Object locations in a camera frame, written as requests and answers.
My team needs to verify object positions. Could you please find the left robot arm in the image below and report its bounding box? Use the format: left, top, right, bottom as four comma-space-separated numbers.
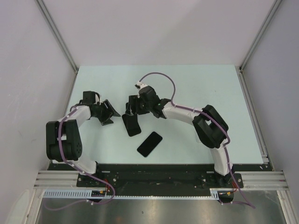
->
46, 99, 120, 187

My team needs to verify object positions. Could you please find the white slotted cable duct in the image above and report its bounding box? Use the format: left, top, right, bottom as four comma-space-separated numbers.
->
43, 189, 233, 200

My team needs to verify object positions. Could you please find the right aluminium frame post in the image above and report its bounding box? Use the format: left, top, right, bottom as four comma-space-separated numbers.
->
239, 0, 284, 72

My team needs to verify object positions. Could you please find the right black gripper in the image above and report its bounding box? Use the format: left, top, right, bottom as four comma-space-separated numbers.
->
126, 95, 152, 116

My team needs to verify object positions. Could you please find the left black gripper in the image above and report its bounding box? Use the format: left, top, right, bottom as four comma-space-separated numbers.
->
93, 99, 120, 126

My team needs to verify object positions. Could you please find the front aluminium frame rail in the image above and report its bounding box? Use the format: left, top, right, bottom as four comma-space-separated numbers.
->
34, 170, 289, 190

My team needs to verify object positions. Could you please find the black smartphone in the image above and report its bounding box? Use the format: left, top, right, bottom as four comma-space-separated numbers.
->
137, 132, 163, 158
122, 114, 141, 137

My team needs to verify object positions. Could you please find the aluminium frame post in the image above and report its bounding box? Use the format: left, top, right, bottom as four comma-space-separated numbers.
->
239, 0, 284, 72
35, 0, 78, 74

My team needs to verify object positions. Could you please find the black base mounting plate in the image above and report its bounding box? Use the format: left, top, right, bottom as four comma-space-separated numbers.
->
47, 163, 272, 196

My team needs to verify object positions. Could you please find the black smartphone on table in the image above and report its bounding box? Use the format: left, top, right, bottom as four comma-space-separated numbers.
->
137, 132, 163, 158

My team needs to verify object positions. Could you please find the left aluminium frame post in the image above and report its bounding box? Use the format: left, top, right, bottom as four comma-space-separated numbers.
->
35, 0, 78, 74

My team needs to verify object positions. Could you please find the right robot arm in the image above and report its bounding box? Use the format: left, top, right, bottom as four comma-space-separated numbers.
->
122, 95, 233, 187

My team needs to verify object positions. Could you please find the right aluminium side rail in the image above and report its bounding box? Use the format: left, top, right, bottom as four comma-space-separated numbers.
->
236, 66, 271, 164

